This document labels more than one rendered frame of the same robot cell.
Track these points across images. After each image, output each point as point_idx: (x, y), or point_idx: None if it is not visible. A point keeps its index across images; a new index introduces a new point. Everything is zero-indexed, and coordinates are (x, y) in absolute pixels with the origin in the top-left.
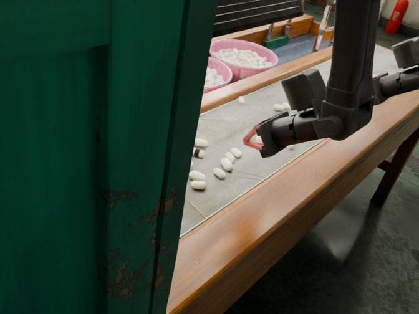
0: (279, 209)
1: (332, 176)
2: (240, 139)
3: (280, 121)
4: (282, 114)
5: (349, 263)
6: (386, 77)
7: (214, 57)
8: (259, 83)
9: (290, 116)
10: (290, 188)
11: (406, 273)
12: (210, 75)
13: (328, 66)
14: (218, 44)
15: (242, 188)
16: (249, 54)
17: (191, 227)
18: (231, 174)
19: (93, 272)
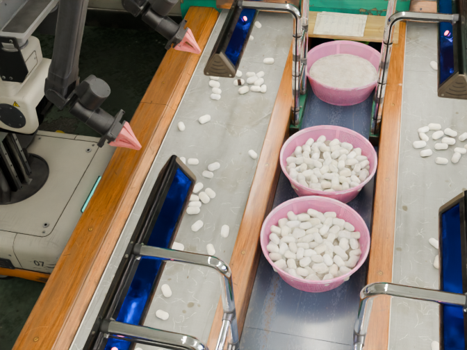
0: (165, 67)
1: (139, 106)
2: (222, 114)
3: (174, 21)
4: (176, 32)
5: None
6: (108, 114)
7: (338, 205)
8: (252, 182)
9: (168, 17)
10: (164, 82)
11: None
12: (313, 176)
13: (195, 331)
14: (365, 245)
15: (194, 79)
16: (317, 264)
17: (206, 48)
18: (208, 84)
19: None
